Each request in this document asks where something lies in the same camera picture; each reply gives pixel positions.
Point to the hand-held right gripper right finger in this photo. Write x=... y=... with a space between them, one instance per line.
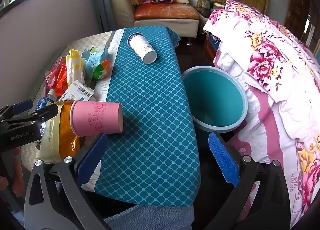
x=223 y=160

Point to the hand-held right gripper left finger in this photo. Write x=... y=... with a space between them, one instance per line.
x=91 y=160

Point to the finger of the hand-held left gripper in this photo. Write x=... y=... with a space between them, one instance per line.
x=22 y=106
x=47 y=112

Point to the orange cream snack packet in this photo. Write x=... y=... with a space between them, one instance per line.
x=67 y=142

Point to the pink paper cup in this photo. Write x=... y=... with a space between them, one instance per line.
x=97 y=118

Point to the teal trash bin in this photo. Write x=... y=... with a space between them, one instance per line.
x=212 y=95

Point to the blue milk carton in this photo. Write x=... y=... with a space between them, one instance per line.
x=93 y=61

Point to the white yogurt cup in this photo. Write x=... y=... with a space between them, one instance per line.
x=141 y=47

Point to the clear plastic bottle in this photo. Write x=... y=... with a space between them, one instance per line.
x=43 y=102

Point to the white barcode label packet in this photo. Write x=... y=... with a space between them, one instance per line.
x=77 y=92

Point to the red plastic wrapper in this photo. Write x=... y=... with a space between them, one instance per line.
x=56 y=77

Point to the yellow snack packet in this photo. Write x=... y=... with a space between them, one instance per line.
x=73 y=69

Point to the orange green wrapper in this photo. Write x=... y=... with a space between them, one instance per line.
x=102 y=69

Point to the teal diamond pattern mat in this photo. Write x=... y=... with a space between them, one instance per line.
x=150 y=120

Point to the blue towel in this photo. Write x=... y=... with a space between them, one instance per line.
x=150 y=217

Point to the pink floral quilt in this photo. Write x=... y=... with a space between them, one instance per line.
x=275 y=69

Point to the cream leather sofa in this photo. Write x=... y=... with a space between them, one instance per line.
x=120 y=7

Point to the orange seat cushion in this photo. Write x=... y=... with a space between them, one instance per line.
x=165 y=11

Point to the black media player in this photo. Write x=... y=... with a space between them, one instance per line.
x=207 y=4

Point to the dark framed wall picture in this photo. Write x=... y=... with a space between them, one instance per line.
x=297 y=7

